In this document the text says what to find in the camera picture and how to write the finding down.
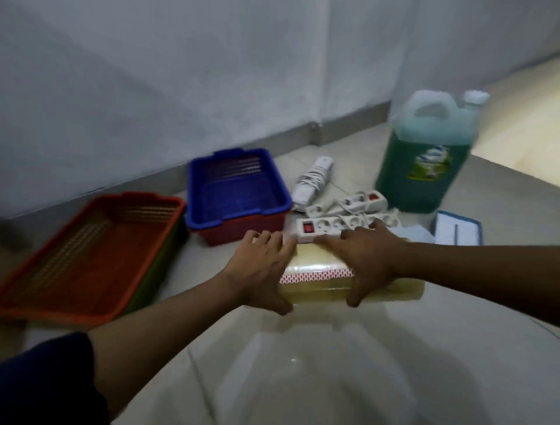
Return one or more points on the person's left hand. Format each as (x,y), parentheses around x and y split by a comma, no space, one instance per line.
(262,267)

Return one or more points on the person's right hand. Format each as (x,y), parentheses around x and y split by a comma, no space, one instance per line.
(376,254)

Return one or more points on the white paper roll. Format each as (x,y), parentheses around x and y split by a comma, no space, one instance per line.
(415,234)

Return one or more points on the red plastic basket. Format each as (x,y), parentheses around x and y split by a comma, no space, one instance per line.
(87,262)
(227,234)

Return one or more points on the white power strip red switch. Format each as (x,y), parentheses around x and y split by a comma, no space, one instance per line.
(326,225)
(372,198)

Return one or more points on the clear yellowish tape roll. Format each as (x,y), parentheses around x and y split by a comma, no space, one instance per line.
(319,271)

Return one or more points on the blue plastic basket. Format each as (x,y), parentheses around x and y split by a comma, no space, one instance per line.
(236,192)

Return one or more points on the green dish soap jug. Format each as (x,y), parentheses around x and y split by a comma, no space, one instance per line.
(420,175)

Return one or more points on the blue framed white board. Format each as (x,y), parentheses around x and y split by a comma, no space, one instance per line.
(463,230)

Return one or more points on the green plastic basket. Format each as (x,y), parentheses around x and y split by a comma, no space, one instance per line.
(155,280)

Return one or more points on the person's right forearm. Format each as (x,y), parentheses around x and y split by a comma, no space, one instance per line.
(481,276)

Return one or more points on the person's left forearm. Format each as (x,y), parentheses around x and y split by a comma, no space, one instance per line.
(166,324)

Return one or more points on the person's black left sleeve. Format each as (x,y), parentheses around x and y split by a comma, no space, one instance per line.
(48,381)

